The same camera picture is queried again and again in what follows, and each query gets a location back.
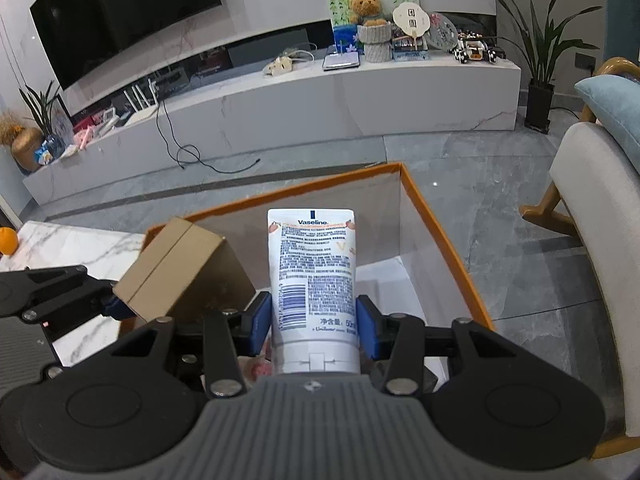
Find white router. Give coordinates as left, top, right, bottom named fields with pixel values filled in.
left=122, top=79, right=162, bottom=112

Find black television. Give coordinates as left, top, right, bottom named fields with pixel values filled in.
left=29, top=0, right=224, bottom=94

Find small decorated box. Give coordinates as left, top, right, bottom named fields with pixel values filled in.
left=391, top=35, right=431, bottom=62

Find white cable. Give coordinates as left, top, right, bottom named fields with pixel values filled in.
left=277, top=44, right=319, bottom=65

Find brown teddy bear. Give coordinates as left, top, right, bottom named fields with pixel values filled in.
left=349, top=0, right=389, bottom=28

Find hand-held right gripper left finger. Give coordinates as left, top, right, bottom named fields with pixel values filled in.
left=112, top=290, right=274, bottom=399

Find white power adapter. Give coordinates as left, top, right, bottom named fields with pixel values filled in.
left=263, top=56, right=295, bottom=77

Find green and blue painting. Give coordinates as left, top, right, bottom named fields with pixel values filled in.
left=326, top=0, right=419, bottom=55

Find wooden armchair beige cushion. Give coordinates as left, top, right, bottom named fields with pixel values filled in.
left=519, top=57, right=640, bottom=461

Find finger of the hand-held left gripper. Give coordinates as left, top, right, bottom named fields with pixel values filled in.
left=20, top=280, right=137, bottom=343
left=0, top=264, right=90, bottom=306

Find black and white toy cars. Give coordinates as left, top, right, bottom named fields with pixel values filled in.
left=451, top=32, right=507, bottom=65

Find gold vase with dry grass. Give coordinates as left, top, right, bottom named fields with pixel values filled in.
left=0, top=110, right=46, bottom=173

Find grey knitted basket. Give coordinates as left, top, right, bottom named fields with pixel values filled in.
left=356, top=24, right=396, bottom=64

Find brown cardboard box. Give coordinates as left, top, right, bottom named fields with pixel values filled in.
left=114, top=216, right=257, bottom=327

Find white marble television stand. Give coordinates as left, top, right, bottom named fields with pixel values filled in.
left=22, top=55, right=522, bottom=207

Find small green plant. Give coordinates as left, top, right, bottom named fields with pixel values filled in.
left=19, top=80, right=65, bottom=137

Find blue snack packet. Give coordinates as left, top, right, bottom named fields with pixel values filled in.
left=34, top=139, right=67, bottom=167

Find light blue pillow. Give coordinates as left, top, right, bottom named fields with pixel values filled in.
left=574, top=75, right=640, bottom=162

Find white round hand fan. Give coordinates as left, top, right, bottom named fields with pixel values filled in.
left=391, top=2, right=431, bottom=55

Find patterned round hand fan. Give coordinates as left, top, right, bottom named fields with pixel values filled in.
left=426, top=12, right=459, bottom=52

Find black cable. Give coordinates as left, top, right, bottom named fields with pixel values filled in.
left=155, top=99, right=262, bottom=172

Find orange storage box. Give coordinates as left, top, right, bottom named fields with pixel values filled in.
left=141, top=161, right=498, bottom=397

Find tall potted plant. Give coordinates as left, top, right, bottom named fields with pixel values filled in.
left=479, top=0, right=604, bottom=135

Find white lotion tube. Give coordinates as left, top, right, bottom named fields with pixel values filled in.
left=267, top=208, right=362, bottom=375

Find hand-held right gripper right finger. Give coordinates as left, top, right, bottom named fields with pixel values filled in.
left=355, top=295, right=508, bottom=396

